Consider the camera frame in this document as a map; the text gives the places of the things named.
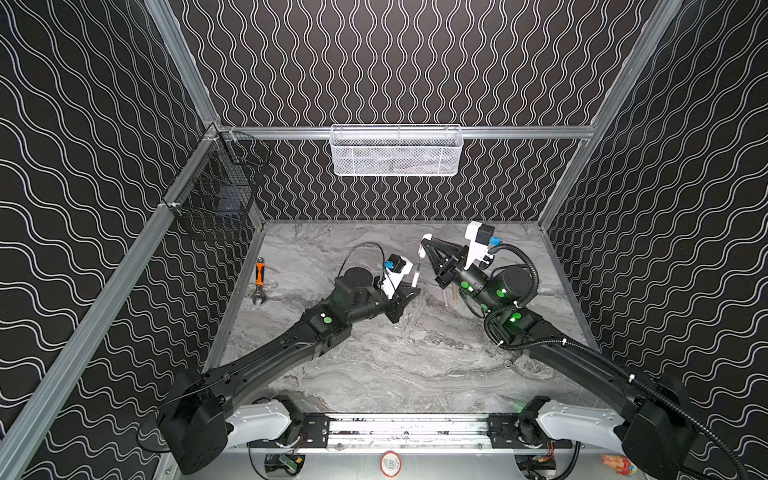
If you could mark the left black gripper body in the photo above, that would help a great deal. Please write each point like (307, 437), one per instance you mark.
(393, 298)

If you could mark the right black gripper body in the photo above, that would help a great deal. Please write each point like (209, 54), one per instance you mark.
(455, 271)

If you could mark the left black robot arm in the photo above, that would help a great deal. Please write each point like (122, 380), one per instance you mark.
(195, 420)

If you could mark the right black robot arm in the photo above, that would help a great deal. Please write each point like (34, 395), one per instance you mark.
(653, 432)

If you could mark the red white round sticker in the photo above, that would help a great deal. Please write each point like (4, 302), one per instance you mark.
(390, 464)

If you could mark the orange red small object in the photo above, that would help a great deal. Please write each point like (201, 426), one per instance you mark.
(622, 465)

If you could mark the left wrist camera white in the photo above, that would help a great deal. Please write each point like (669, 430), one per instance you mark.
(396, 267)

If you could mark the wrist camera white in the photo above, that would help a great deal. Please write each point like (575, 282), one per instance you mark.
(396, 267)
(481, 238)

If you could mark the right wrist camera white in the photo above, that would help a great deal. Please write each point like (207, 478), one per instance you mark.
(481, 238)

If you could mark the white mesh wire basket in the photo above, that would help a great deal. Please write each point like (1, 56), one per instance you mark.
(396, 150)

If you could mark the orange handled adjustable wrench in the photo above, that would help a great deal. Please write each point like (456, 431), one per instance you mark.
(258, 296)

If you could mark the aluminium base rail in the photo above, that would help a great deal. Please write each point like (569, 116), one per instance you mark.
(269, 429)

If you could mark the black wire basket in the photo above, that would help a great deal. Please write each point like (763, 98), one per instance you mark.
(219, 205)

